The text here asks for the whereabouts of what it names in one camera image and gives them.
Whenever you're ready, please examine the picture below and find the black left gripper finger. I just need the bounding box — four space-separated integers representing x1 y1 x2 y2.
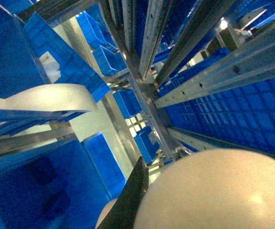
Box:
99 156 149 229

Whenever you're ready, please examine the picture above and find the beige plastic dustpan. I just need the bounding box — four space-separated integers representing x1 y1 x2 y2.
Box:
96 148 275 229

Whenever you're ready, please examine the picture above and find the metal shelf rack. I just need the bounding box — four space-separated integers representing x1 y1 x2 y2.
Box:
0 0 275 159

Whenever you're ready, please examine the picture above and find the blue bin on shelf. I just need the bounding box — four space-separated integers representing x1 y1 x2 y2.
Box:
0 5 110 135

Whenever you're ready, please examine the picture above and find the blue storage bin left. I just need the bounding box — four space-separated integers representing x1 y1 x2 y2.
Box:
0 135 126 229

